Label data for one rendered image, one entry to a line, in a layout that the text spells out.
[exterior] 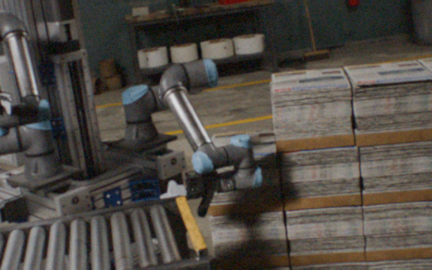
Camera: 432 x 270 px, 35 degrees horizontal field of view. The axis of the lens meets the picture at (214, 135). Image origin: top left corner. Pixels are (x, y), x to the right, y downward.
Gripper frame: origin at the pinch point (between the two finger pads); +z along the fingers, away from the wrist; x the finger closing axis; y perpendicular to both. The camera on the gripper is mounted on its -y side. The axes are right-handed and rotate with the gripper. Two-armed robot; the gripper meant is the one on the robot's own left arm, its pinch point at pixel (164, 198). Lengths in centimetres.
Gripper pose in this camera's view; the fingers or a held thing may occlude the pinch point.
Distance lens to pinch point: 240.9
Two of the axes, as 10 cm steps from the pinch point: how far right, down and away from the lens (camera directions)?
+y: -1.2, -9.6, -2.6
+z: -9.8, 1.6, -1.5
